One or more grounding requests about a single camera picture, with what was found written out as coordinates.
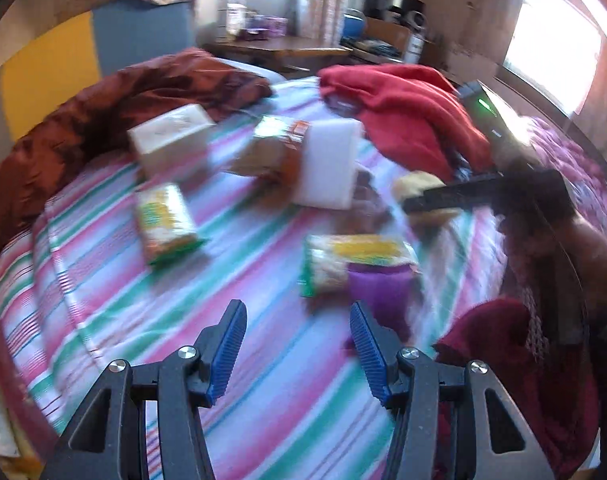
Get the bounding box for yellow sponge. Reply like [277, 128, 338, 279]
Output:
[392, 170, 460, 227]

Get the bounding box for brown cardboard box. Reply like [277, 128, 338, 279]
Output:
[363, 17, 415, 62]

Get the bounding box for blue plastic container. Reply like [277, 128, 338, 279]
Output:
[342, 8, 367, 41]

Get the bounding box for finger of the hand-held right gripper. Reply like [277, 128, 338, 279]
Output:
[402, 172, 499, 217]

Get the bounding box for white desktop appliance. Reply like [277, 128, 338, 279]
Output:
[226, 0, 255, 37]

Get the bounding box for silver printed carton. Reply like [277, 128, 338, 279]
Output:
[127, 103, 215, 177]

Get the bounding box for black shelf appliances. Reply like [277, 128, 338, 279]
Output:
[366, 0, 427, 26]

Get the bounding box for maroon quilt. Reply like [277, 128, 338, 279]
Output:
[0, 47, 274, 266]

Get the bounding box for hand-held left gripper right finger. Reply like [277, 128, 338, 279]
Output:
[350, 301, 557, 480]

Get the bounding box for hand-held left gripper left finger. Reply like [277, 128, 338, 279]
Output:
[38, 299, 248, 480]

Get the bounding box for orange label snack packet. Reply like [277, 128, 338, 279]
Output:
[232, 115, 315, 187]

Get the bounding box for striped bed sheet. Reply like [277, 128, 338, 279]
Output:
[0, 77, 534, 480]

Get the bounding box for patterned curtain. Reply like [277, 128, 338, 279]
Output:
[308, 0, 355, 44]

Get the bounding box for pink floral blanket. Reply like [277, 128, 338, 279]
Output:
[526, 115, 607, 241]

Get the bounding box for grey yellow blue headboard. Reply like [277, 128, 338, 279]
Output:
[0, 0, 196, 161]

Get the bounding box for dark red clothing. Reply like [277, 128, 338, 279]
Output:
[433, 299, 604, 480]

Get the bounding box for wooden desk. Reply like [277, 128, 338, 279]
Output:
[203, 35, 355, 79]

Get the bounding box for purple cup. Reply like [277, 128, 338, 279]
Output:
[347, 265, 415, 342]

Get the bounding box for gold lined box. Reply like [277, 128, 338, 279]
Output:
[0, 305, 46, 478]

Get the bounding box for bright window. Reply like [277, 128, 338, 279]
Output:
[503, 0, 607, 117]

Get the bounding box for green yellow snack packet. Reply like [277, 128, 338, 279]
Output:
[298, 233, 423, 297]
[134, 183, 207, 267]

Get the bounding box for white foam block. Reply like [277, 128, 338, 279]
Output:
[292, 118, 367, 210]

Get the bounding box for person's right forearm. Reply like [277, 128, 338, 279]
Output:
[558, 210, 607, 306]

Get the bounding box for red fleece garment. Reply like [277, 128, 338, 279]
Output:
[317, 64, 494, 171]

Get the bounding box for purple desktop box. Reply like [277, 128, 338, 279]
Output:
[256, 16, 289, 39]

